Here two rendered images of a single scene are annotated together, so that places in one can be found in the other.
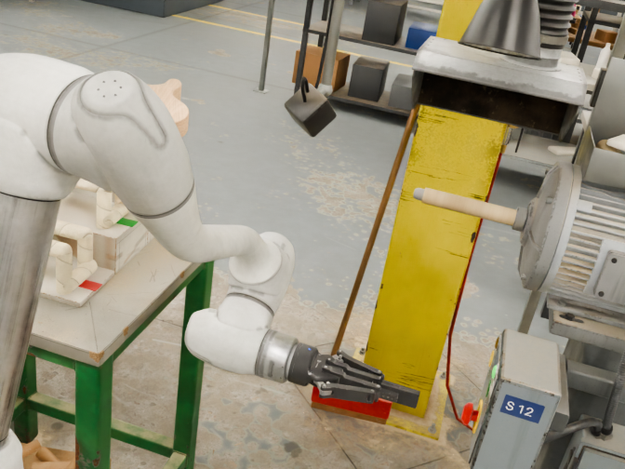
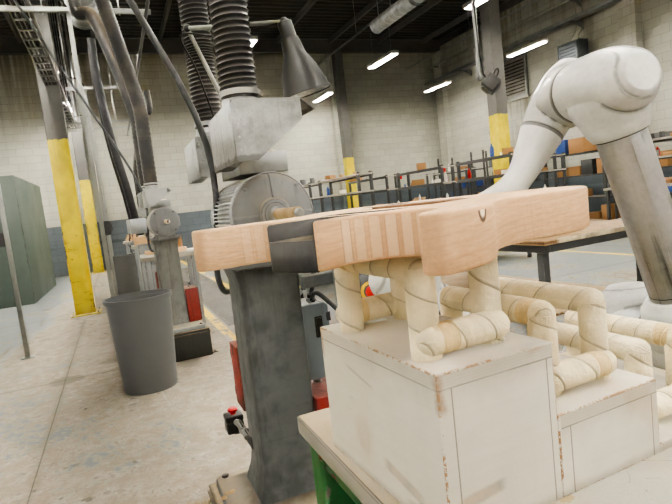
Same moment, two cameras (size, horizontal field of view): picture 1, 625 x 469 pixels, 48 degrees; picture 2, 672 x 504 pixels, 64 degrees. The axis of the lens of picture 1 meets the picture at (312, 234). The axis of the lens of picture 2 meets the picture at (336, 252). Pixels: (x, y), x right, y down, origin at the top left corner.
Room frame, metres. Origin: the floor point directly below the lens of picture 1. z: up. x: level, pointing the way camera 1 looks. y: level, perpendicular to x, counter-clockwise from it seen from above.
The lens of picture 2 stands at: (2.01, 0.98, 1.27)
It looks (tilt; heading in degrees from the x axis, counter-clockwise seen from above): 6 degrees down; 236
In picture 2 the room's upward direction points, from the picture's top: 7 degrees counter-clockwise
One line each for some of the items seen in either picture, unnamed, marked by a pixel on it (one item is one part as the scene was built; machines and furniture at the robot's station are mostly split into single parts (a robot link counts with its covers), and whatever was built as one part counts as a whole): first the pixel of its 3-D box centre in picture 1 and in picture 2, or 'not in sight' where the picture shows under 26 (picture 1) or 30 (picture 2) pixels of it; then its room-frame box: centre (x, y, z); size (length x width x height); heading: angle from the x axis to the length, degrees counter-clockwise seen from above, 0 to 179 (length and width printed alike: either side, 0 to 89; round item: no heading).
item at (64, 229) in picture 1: (49, 225); (582, 338); (1.31, 0.56, 1.04); 0.20 x 0.03 x 0.03; 80
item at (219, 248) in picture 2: (166, 90); (237, 245); (1.76, 0.43, 1.23); 0.09 x 0.07 x 0.04; 15
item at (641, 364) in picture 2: not in sight; (639, 385); (1.32, 0.64, 0.99); 0.03 x 0.03 x 0.09
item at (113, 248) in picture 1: (79, 228); (523, 400); (1.43, 0.54, 0.98); 0.27 x 0.16 x 0.09; 81
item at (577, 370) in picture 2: not in sight; (578, 369); (1.44, 0.63, 1.04); 0.11 x 0.03 x 0.03; 171
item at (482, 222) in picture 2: not in sight; (474, 233); (1.70, 0.71, 1.24); 0.03 x 0.02 x 0.04; 15
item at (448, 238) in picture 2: not in sight; (441, 237); (1.70, 0.68, 1.23); 0.10 x 0.07 x 0.04; 15
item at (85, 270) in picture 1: (79, 274); not in sight; (1.25, 0.47, 0.96); 0.11 x 0.03 x 0.03; 171
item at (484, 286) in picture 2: not in sight; (485, 297); (1.56, 0.60, 1.15); 0.03 x 0.03 x 0.09
